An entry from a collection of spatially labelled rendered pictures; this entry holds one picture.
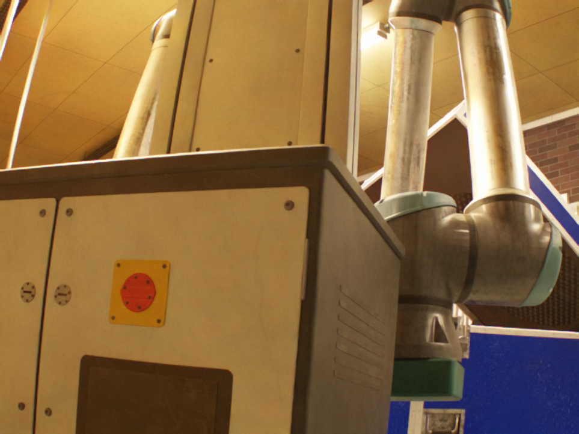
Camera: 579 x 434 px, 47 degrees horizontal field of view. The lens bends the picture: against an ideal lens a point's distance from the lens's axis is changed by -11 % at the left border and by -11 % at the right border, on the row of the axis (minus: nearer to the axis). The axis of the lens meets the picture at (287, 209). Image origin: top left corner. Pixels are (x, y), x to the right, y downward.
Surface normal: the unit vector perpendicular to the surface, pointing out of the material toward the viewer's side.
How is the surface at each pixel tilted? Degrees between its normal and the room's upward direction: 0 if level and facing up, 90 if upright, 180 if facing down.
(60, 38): 180
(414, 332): 70
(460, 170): 142
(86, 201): 90
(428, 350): 90
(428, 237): 88
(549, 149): 90
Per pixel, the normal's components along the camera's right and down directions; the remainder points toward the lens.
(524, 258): 0.07, -0.20
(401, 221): -0.36, -0.30
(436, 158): -0.65, 0.66
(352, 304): 0.94, -0.03
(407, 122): -0.25, 0.04
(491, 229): 0.11, -0.73
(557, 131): -0.79, -0.24
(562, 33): -0.08, 0.95
